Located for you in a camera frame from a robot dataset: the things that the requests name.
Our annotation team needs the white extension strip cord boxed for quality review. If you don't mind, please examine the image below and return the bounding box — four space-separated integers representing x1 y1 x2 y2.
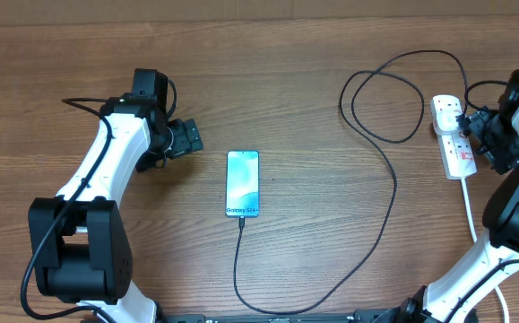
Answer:
459 177 510 323

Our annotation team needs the white power extension strip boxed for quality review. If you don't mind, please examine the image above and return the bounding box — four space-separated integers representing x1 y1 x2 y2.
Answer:
436 129 477 180

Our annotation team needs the blue Galaxy smartphone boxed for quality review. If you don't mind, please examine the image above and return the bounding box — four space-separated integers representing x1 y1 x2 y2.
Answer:
225 151 260 218

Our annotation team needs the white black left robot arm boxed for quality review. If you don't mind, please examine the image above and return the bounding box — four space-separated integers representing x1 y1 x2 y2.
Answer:
20 68 203 322

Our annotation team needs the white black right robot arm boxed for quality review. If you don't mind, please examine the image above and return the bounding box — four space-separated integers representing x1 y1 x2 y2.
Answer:
375 69 519 322

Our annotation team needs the black USB charger cable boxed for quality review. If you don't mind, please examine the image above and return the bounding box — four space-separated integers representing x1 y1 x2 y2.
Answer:
232 49 470 316

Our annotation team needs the white charger plug adapter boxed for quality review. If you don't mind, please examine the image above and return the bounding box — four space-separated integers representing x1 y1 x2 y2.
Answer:
430 94 463 135

